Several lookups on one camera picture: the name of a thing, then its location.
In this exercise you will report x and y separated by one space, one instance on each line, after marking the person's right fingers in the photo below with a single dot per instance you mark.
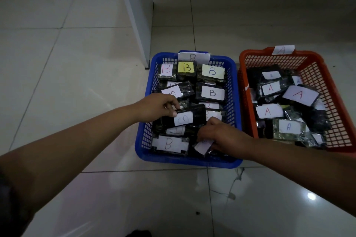
207 130

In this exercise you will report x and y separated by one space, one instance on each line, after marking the person's right hand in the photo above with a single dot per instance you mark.
230 141

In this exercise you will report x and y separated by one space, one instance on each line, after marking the blue plastic basket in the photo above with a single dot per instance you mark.
144 145

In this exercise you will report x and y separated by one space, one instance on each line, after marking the white furniture panel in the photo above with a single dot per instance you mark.
139 17

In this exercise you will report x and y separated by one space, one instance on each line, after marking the person's left hand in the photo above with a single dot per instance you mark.
154 106

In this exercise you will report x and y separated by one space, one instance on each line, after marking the person's left forearm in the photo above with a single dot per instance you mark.
69 148

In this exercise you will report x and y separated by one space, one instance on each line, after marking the pile of black packets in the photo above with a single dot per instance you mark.
212 92
292 106

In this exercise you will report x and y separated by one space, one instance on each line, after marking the person's left fingers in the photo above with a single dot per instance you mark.
172 102

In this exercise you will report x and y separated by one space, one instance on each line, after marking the black packet white label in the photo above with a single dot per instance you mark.
204 147
196 114

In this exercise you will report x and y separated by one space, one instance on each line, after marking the orange plastic basket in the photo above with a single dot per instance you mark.
338 123

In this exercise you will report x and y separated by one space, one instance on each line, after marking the white paper basket tag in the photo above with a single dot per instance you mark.
283 50
194 57

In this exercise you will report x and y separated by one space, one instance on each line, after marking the person's right forearm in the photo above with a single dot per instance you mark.
303 167

